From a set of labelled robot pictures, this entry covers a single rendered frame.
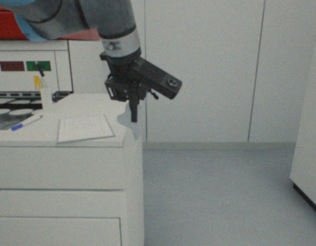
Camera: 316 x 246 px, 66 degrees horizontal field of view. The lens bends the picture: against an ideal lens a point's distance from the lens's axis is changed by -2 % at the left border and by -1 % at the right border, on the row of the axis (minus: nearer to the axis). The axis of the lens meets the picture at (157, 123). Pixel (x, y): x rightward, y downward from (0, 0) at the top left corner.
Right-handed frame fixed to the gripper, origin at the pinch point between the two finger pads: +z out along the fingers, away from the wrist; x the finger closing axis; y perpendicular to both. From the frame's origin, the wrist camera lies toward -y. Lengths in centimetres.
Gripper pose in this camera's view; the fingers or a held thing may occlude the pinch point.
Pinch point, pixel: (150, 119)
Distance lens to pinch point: 63.5
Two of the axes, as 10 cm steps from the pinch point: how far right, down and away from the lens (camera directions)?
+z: 1.6, 6.9, 7.1
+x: -3.3, 7.1, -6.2
